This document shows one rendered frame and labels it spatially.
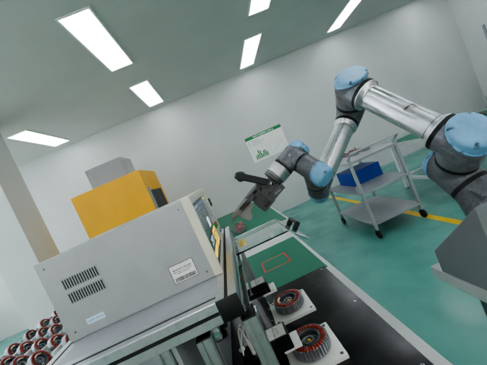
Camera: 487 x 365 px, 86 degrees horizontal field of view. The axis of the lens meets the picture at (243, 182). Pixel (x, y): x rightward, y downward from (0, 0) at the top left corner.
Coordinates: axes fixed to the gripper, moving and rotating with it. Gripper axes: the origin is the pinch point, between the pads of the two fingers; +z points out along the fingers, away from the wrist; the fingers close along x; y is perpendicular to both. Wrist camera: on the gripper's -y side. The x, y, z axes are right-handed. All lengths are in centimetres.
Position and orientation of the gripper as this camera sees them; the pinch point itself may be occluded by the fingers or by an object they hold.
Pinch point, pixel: (232, 216)
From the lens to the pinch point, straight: 93.4
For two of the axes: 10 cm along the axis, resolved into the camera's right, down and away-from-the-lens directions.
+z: -6.6, 7.5, -0.3
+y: 7.5, 6.6, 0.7
